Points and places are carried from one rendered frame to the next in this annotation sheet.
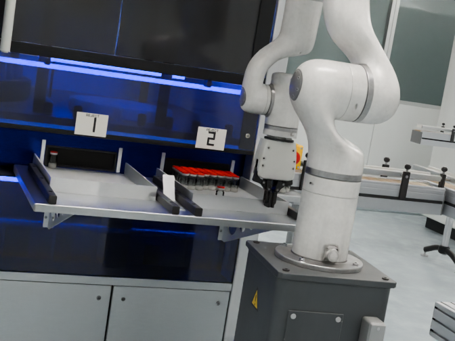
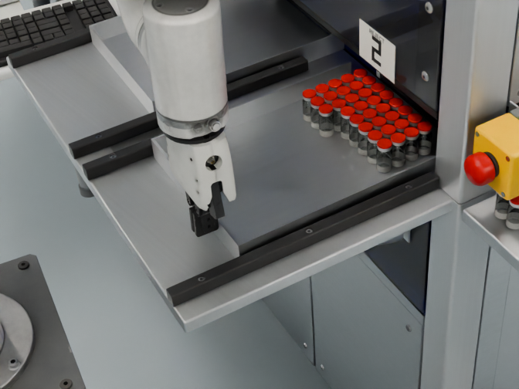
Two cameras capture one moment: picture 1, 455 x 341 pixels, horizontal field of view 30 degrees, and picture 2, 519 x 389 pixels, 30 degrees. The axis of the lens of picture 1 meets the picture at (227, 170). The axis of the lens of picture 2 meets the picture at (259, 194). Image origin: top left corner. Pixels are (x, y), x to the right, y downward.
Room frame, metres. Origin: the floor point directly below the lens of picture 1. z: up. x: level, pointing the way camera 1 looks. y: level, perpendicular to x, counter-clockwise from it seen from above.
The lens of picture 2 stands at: (2.10, -1.03, 1.76)
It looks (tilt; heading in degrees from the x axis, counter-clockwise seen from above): 42 degrees down; 85
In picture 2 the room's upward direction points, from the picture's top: 5 degrees counter-clockwise
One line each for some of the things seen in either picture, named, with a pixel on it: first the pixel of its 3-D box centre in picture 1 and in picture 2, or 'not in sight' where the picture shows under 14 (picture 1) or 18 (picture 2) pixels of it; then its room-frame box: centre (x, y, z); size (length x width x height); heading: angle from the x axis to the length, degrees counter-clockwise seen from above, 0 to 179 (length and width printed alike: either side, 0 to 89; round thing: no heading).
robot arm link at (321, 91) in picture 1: (328, 118); not in sight; (1.77, -0.19, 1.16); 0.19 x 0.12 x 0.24; 108
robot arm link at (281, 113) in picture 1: (283, 99); (184, 49); (2.11, -0.11, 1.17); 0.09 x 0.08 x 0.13; 108
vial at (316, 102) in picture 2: (191, 180); (317, 113); (2.29, 0.09, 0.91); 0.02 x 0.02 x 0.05
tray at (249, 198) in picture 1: (219, 190); (300, 153); (2.25, 0.01, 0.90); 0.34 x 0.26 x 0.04; 21
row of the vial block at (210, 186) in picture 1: (208, 181); (352, 126); (2.33, 0.05, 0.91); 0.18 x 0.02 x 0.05; 111
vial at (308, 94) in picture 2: (184, 180); (310, 105); (2.28, 0.11, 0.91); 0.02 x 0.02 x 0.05
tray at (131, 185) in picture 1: (91, 175); (215, 37); (2.17, 0.35, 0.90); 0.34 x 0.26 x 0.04; 21
